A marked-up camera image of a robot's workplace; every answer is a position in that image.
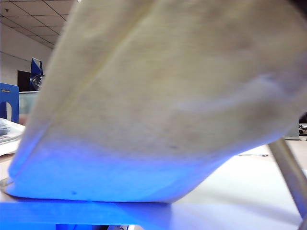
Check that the black background monitors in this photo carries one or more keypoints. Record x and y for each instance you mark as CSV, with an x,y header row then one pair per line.
x,y
24,81

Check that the white paper sheets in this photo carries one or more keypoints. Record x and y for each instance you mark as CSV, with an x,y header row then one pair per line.
x,y
239,179

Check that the frosted desk partition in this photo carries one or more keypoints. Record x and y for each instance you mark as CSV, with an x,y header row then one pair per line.
x,y
27,103

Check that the blue crystal trophy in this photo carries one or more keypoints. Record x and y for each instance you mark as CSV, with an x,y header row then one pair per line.
x,y
36,76

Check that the blue metal bookend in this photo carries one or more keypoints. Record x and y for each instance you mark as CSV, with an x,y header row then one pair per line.
x,y
10,93

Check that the white plastic bag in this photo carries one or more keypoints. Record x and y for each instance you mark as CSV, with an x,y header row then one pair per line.
x,y
9,134

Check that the beige canvas tote bag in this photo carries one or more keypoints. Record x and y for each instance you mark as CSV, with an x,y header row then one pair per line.
x,y
156,95

